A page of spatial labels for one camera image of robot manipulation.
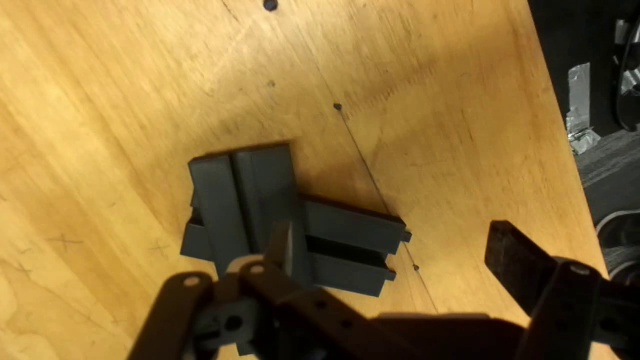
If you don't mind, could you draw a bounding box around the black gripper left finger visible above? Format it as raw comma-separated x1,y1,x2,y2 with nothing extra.
125,225,414,360

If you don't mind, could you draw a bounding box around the black board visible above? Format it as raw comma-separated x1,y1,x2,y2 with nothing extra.
180,145,307,277
301,199,412,296

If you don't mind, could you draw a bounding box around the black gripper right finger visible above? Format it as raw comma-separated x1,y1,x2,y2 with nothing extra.
484,221,640,360

